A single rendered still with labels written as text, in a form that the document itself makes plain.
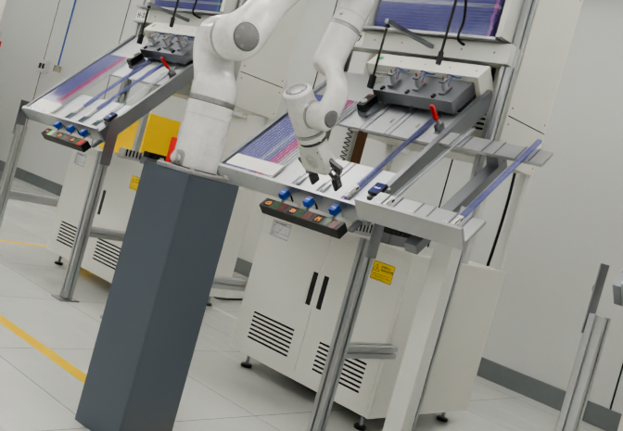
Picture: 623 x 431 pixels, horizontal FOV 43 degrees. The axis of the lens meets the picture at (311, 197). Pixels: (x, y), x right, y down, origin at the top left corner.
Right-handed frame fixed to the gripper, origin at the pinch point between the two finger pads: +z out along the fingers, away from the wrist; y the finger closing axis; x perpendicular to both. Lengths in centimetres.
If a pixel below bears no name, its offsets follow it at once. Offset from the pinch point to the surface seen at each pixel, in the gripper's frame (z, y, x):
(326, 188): 9.9, -9.7, 7.5
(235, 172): 9.4, -47.8, 2.3
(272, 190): 12.5, -30.9, 2.3
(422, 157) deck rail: 9.5, 10.1, 32.0
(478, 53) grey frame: -1, 2, 80
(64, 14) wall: 82, -555, 208
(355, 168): 10.2, -8.3, 20.2
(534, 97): 26, 10, 98
